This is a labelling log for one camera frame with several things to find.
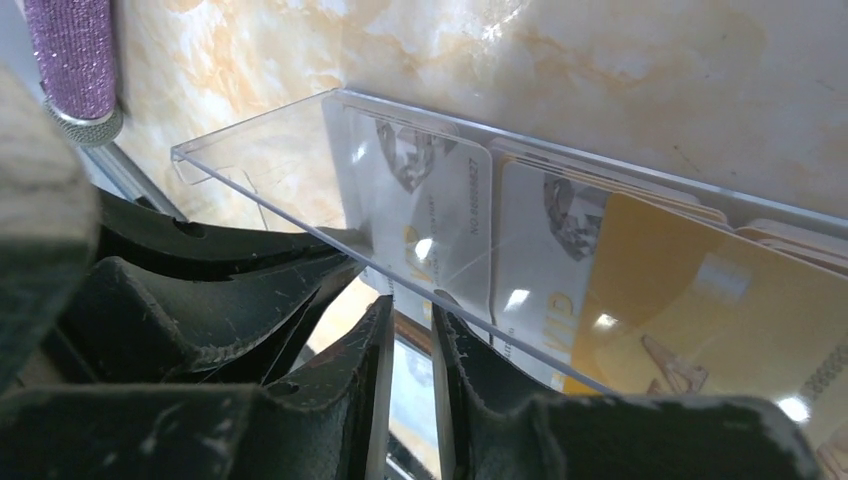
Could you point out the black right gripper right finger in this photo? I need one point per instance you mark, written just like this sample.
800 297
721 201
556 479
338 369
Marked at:
496 422

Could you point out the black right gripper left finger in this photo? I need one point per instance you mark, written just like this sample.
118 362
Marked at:
326 420

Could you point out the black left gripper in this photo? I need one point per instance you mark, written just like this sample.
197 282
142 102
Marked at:
140 319

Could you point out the clear plastic card box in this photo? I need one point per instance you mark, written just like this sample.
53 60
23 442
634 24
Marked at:
290 167

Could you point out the brown leather card holder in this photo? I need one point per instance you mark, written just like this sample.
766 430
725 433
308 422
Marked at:
413 447

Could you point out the purple glitter microphone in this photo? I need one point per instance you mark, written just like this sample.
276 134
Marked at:
74 51

